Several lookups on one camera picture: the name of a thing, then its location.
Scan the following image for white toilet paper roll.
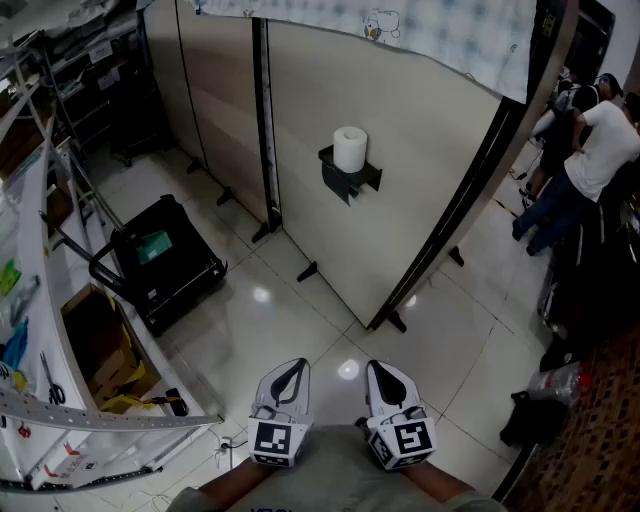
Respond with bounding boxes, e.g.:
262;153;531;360
333;126;370;175

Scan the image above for perforated metal bar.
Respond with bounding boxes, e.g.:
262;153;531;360
0;387;224;432

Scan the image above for green box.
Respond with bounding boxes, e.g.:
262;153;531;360
133;229;174;265

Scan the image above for black wall-mounted holder shelf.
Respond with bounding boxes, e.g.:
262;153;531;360
317;144;384;207

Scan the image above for plain beige partition panel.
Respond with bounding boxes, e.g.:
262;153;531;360
137;0;209;169
177;0;274;236

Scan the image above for black-handled scissors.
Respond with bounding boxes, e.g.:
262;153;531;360
39;351;67;406

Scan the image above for person's grey shirt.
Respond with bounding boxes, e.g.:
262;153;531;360
167;424;506;512

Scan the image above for person's right forearm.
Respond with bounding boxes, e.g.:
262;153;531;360
399;462;476;501

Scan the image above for clear plastic bag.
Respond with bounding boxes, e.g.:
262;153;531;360
527;362;584;407

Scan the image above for black trolley case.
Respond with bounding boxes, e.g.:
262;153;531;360
88;194;229;337

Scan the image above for person's left forearm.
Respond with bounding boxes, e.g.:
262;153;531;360
199;457;264;507

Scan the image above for open cardboard box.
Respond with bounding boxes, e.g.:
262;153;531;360
60;283;162;414

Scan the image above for beige partition panel with holder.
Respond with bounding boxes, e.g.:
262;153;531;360
252;14;581;334

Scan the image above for blue plastic bag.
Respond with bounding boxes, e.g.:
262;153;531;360
1;319;30;367

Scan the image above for white metal shelf rack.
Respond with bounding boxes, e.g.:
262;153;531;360
0;0;224;496

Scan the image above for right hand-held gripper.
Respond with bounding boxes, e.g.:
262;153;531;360
365;360;437;472

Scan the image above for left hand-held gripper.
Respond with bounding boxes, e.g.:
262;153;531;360
248;357;314;469

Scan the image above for black bag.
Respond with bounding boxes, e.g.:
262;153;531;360
499;389;566;449

